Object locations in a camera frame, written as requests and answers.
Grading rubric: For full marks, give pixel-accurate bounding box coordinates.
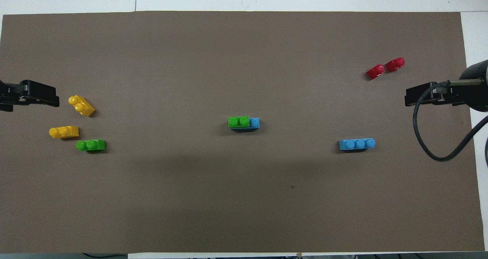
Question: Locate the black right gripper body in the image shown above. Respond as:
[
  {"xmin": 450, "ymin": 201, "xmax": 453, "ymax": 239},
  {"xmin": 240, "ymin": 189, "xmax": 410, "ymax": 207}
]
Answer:
[{"xmin": 437, "ymin": 59, "xmax": 488, "ymax": 112}]

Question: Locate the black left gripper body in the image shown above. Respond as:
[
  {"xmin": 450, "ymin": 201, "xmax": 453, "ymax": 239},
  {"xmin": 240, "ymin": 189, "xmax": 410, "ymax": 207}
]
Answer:
[{"xmin": 0, "ymin": 82, "xmax": 23, "ymax": 104}]

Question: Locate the blue three-stud brick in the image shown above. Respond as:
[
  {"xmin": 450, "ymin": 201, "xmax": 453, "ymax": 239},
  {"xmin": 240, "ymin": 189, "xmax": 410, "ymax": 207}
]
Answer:
[
  {"xmin": 339, "ymin": 138, "xmax": 376, "ymax": 152},
  {"xmin": 230, "ymin": 117, "xmax": 260, "ymax": 132}
]

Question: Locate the green two-stud brick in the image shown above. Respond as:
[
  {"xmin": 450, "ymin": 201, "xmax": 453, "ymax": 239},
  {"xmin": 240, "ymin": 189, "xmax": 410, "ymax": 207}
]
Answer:
[
  {"xmin": 228, "ymin": 116, "xmax": 250, "ymax": 128},
  {"xmin": 76, "ymin": 139, "xmax": 106, "ymax": 153}
]

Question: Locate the red one-stud brick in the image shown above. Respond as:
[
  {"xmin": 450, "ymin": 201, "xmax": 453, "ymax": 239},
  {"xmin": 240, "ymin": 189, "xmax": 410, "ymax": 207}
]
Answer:
[
  {"xmin": 386, "ymin": 58, "xmax": 405, "ymax": 72},
  {"xmin": 367, "ymin": 64, "xmax": 386, "ymax": 80}
]

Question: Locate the yellow two-stud brick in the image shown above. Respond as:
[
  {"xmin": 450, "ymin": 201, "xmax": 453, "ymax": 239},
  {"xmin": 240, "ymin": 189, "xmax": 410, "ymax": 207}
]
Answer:
[
  {"xmin": 49, "ymin": 126, "xmax": 79, "ymax": 139},
  {"xmin": 68, "ymin": 95, "xmax": 95, "ymax": 117}
]

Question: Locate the brown paper mat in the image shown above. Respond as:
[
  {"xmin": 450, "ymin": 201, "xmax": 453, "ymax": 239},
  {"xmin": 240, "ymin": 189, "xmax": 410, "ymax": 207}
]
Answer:
[{"xmin": 0, "ymin": 11, "xmax": 486, "ymax": 254}]

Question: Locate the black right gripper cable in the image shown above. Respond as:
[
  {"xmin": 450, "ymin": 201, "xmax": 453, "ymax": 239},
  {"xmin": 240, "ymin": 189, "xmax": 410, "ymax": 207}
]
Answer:
[{"xmin": 413, "ymin": 80, "xmax": 488, "ymax": 163}]

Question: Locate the thin black cable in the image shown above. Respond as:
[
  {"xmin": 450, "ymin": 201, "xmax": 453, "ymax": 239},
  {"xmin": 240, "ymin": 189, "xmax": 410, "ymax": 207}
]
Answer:
[{"xmin": 82, "ymin": 253, "xmax": 128, "ymax": 259}]

